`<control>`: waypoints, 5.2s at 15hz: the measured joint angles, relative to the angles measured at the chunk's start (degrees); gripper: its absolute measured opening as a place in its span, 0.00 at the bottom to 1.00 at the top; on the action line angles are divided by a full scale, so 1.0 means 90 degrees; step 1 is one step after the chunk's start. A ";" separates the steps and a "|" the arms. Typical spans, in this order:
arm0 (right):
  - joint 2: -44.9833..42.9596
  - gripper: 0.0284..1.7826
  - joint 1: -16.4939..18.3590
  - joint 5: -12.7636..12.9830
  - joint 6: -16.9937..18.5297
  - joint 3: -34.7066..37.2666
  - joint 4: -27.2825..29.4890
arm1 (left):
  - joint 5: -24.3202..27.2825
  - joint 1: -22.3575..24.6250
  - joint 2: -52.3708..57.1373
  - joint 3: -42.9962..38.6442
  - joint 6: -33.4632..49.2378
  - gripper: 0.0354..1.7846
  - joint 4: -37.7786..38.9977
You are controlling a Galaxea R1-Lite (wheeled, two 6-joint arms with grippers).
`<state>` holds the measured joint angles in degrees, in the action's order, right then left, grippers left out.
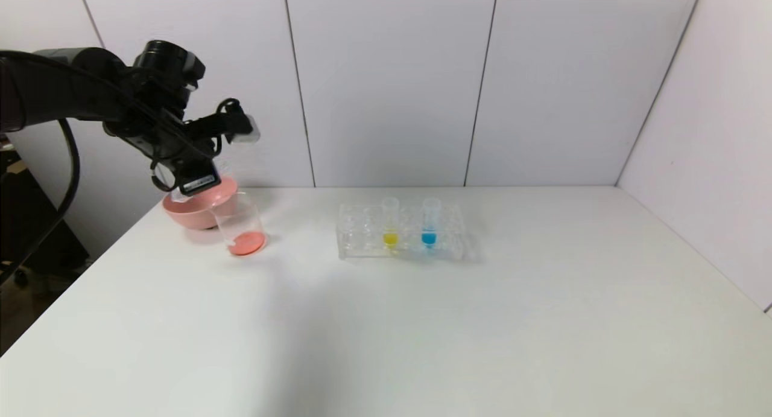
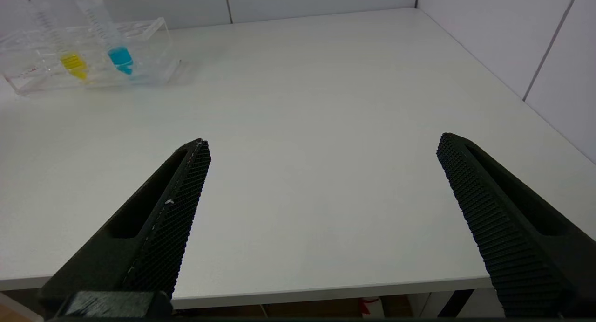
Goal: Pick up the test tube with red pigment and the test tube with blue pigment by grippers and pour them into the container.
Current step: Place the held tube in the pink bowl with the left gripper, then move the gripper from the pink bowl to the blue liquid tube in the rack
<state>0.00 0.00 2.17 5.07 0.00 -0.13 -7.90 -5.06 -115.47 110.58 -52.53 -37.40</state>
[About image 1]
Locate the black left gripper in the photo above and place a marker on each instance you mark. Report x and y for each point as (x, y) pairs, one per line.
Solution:
(198, 182)

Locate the blue pigment test tube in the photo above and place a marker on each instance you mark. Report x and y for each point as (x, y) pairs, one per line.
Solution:
(429, 239)

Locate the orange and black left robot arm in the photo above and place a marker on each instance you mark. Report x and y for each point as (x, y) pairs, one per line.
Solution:
(54, 91)

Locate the clear acrylic test tube rack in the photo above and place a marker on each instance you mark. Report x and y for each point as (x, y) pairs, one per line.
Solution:
(362, 236)

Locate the yellow pigment test tube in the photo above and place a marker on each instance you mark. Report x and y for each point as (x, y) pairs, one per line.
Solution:
(391, 239)

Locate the pink plastic bowl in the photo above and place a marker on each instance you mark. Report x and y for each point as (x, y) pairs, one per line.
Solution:
(193, 216)

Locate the clear glass beaker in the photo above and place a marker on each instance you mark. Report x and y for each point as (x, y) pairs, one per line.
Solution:
(246, 242)

